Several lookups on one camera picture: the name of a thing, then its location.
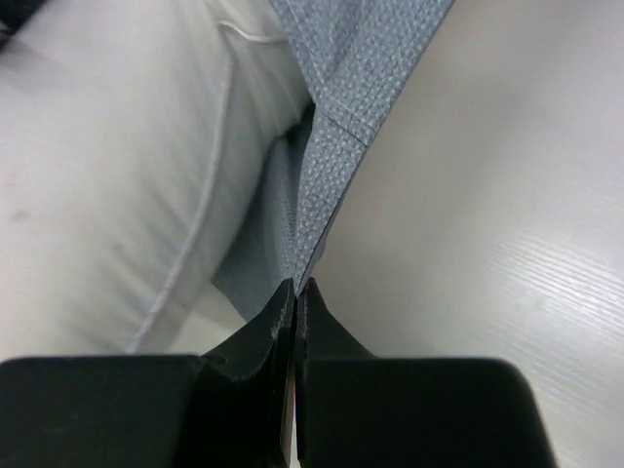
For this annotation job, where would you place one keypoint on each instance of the white pillow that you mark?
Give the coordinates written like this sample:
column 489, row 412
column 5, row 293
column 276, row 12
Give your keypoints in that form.
column 133, row 137

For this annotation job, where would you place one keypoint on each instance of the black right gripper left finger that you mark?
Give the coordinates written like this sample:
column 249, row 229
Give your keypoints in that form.
column 229, row 407

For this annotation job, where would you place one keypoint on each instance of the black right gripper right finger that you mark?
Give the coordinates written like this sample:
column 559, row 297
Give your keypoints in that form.
column 355, row 409

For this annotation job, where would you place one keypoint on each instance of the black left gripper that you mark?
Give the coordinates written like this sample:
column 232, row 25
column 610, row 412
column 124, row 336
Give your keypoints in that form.
column 14, row 14

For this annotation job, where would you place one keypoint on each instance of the blue-grey fabric pillowcase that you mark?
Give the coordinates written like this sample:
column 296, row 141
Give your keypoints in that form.
column 356, row 57

